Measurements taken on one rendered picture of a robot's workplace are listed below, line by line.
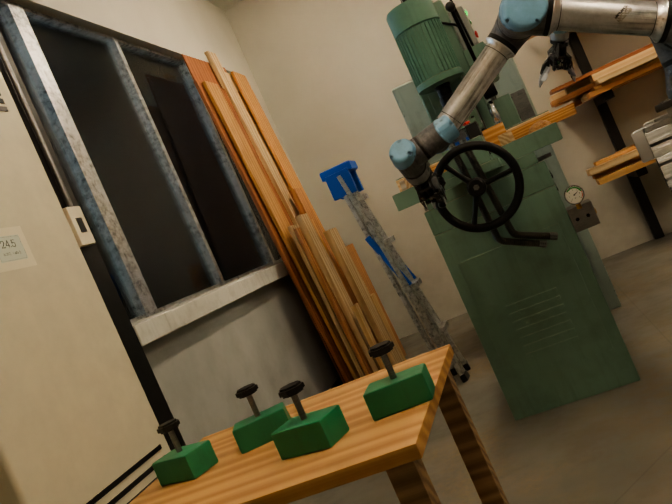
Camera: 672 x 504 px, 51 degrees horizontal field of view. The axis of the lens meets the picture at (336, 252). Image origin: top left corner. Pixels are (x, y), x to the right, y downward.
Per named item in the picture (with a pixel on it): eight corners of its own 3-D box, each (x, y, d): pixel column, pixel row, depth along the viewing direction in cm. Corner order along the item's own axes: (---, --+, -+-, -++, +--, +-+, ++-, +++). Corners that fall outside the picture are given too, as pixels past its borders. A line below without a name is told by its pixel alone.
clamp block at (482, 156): (450, 178, 233) (439, 153, 233) (455, 177, 246) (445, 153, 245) (492, 159, 228) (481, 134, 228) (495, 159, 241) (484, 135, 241)
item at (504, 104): (498, 132, 266) (486, 103, 266) (499, 133, 273) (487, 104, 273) (522, 121, 263) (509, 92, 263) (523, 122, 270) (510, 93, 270)
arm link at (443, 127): (444, 115, 199) (413, 139, 201) (444, 110, 188) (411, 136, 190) (461, 137, 199) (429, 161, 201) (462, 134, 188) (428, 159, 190)
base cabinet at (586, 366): (513, 422, 247) (432, 237, 246) (518, 372, 302) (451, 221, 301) (642, 380, 233) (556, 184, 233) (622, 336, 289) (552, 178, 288)
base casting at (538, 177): (432, 237, 247) (422, 213, 246) (452, 221, 301) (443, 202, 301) (556, 184, 233) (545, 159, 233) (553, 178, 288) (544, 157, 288)
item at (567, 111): (414, 187, 262) (409, 177, 262) (415, 187, 263) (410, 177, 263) (577, 113, 243) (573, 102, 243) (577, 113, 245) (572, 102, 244)
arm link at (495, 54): (509, -1, 205) (413, 141, 212) (513, -11, 194) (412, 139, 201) (543, 21, 204) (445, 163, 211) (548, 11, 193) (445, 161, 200)
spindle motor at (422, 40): (415, 94, 249) (380, 13, 249) (423, 98, 266) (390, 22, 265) (461, 71, 244) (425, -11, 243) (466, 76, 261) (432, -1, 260)
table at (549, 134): (392, 214, 240) (385, 198, 240) (408, 207, 269) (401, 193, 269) (565, 137, 221) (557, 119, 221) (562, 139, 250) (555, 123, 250)
